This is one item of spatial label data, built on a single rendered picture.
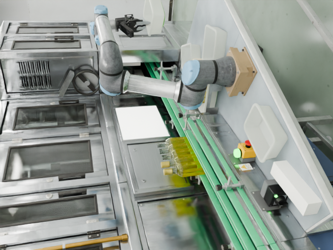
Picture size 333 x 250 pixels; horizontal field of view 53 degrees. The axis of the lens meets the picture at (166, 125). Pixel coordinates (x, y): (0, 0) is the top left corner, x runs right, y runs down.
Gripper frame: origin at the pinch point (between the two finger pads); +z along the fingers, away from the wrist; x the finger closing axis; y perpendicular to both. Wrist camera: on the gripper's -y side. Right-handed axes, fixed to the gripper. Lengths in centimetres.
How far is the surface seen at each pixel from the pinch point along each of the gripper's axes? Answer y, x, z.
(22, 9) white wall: 314, 185, -141
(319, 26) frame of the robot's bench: -33, -11, 93
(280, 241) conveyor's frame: -141, -3, 24
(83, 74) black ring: 21, 55, -48
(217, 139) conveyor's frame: -79, 18, 22
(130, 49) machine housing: 28, 42, -10
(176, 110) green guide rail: -36, 43, 11
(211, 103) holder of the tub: -50, 24, 28
